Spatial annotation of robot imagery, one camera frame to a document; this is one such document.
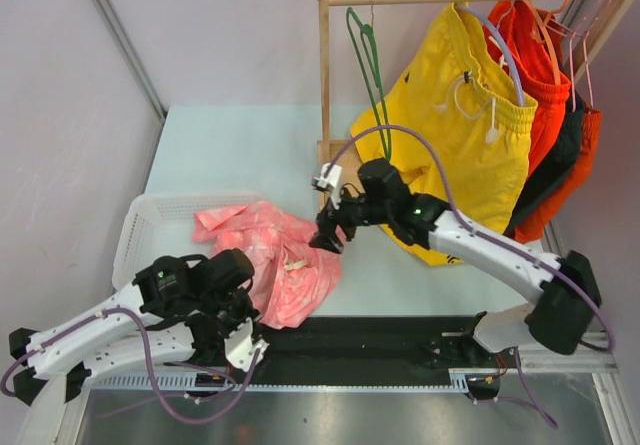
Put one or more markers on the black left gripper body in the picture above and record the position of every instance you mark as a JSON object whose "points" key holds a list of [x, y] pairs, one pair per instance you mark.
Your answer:
{"points": [[229, 309]]}

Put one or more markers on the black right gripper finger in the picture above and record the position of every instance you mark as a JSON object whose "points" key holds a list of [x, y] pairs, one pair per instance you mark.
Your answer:
{"points": [[327, 222], [327, 242]]}

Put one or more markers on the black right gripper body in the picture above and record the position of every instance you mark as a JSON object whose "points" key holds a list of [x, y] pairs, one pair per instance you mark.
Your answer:
{"points": [[358, 211]]}

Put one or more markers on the pink patterned shorts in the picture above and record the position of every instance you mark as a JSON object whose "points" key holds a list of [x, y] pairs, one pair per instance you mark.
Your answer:
{"points": [[291, 279]]}

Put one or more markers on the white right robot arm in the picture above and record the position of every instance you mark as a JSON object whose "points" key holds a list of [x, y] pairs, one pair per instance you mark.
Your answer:
{"points": [[561, 293]]}

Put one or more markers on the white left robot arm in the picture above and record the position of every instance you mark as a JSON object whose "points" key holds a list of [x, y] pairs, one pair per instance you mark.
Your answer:
{"points": [[190, 310]]}

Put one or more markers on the yellow shorts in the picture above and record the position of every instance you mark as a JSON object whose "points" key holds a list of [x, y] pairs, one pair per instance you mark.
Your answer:
{"points": [[458, 130]]}

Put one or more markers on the black and orange shorts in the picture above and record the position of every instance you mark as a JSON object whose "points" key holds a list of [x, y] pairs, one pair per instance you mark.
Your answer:
{"points": [[564, 169]]}

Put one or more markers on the lavender plastic hanger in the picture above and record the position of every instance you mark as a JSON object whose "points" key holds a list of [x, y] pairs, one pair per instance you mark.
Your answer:
{"points": [[494, 32]]}

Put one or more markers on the white plastic basket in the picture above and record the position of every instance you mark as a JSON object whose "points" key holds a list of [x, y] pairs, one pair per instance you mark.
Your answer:
{"points": [[163, 224]]}

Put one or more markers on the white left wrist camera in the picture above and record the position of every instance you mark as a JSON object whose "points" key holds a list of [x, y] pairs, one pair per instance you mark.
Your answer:
{"points": [[241, 348]]}

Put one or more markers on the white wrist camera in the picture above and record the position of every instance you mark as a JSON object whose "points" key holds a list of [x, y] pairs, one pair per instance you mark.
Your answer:
{"points": [[328, 181], [241, 348]]}

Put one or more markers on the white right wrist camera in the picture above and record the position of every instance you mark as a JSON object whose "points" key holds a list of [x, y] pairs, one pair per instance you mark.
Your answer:
{"points": [[328, 181]]}

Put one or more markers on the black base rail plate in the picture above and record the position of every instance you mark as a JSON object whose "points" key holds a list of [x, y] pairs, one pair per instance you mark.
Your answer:
{"points": [[363, 349]]}

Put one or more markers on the white slotted cable duct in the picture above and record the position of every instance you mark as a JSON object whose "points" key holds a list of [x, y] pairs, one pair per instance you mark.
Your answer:
{"points": [[196, 381]]}

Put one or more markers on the green wire hanger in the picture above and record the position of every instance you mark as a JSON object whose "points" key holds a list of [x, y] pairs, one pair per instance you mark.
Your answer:
{"points": [[364, 44]]}

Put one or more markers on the pink wire hanger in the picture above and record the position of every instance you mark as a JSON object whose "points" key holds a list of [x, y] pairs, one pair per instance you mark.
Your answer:
{"points": [[582, 30]]}

